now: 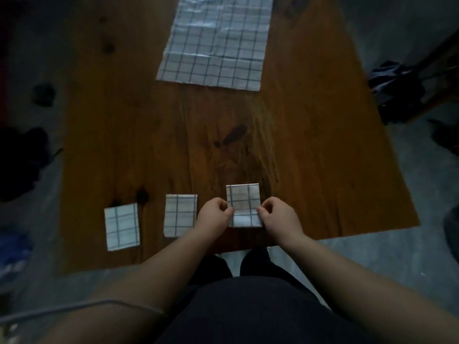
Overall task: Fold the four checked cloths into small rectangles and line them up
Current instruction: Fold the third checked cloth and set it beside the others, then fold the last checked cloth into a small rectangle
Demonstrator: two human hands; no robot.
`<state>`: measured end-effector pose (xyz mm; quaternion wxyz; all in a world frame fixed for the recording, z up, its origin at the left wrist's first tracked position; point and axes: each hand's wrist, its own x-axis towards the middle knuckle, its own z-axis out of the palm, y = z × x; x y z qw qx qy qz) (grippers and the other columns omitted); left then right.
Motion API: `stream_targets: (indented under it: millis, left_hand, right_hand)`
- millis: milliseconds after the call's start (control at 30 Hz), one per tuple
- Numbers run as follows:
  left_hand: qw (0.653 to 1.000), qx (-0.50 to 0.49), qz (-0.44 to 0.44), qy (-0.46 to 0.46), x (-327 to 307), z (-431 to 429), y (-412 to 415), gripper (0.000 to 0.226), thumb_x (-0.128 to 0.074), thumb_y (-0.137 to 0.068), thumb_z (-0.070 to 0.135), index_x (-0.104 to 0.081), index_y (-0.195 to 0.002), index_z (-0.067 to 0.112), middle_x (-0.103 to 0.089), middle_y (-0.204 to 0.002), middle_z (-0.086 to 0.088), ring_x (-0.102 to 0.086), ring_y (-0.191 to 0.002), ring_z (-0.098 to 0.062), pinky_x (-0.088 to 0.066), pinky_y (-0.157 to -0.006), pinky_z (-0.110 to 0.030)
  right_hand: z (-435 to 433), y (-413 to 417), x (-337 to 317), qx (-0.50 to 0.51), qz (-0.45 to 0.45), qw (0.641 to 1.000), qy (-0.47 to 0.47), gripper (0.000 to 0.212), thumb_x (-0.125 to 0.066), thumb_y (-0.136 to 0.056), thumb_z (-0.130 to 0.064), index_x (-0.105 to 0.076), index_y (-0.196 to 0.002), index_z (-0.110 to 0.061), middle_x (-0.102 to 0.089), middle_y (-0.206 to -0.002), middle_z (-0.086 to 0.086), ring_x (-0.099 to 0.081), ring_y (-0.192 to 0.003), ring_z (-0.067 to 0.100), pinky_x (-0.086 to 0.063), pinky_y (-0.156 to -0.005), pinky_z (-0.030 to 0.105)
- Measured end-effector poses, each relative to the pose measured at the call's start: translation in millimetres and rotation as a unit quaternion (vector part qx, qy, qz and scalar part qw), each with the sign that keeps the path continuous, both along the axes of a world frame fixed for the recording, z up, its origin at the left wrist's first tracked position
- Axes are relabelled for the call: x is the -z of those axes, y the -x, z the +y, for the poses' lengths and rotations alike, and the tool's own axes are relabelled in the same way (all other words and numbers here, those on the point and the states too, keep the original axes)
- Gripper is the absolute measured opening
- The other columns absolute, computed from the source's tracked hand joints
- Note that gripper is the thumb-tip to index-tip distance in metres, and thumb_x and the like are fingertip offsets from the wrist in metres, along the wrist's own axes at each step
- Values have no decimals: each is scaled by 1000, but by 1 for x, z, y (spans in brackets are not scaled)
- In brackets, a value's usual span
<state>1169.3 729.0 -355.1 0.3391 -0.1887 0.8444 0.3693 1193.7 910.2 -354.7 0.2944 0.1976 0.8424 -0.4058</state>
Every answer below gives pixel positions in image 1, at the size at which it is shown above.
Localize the person's left hand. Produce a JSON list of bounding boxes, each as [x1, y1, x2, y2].
[[193, 197, 234, 244]]

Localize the person's right hand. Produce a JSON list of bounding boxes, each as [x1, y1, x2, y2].
[[256, 196, 306, 247]]

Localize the person's left forearm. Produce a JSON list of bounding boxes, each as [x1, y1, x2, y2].
[[39, 231, 216, 344]]

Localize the person's right forearm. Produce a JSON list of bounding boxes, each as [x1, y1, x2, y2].
[[286, 234, 459, 344]]

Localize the person's black trousers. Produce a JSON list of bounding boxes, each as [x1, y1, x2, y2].
[[190, 247, 306, 294]]

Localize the person's black top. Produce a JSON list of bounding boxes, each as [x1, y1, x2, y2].
[[157, 275, 370, 344]]

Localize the black blue bag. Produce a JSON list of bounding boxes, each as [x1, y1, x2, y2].
[[367, 60, 426, 126]]

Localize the black backpack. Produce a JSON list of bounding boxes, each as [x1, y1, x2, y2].
[[0, 127, 64, 203]]

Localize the blue plastic bag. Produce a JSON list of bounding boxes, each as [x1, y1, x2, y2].
[[0, 229, 33, 280]]

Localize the small black floor object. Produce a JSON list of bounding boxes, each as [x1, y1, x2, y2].
[[32, 82, 57, 107]]

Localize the grey cable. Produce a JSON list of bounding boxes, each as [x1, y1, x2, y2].
[[0, 299, 165, 326]]

